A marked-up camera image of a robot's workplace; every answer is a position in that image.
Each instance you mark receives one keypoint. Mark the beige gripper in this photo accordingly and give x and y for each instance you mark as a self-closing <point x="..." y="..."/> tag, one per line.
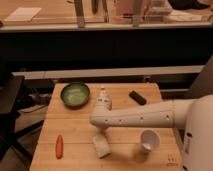
<point x="101" y="131"/>

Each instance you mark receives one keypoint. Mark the white sponge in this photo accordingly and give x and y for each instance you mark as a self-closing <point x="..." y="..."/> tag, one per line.
<point x="101" y="145"/>

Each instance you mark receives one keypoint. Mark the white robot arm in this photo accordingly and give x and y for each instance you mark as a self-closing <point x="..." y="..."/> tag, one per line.
<point x="195" y="116"/>

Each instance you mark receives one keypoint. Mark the small white bottle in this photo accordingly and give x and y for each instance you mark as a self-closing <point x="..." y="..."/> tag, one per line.
<point x="103" y="93"/>

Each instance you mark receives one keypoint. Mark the orange carrot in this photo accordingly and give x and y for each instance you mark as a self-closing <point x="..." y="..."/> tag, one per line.
<point x="59" y="147"/>

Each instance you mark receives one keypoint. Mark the green bowl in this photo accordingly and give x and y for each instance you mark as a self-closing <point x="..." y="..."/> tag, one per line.
<point x="75" y="94"/>

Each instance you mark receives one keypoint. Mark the black remote block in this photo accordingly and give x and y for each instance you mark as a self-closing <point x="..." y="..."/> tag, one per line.
<point x="137" y="97"/>

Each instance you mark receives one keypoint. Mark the white paper cup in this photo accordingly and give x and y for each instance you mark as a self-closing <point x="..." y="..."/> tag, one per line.
<point x="149" y="141"/>

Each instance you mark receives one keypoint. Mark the black chair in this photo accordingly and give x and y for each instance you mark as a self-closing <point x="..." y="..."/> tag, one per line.
<point x="9" y="95"/>

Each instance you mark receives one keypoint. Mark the white paper sheet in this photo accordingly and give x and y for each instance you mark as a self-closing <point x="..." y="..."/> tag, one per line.
<point x="22" y="14"/>

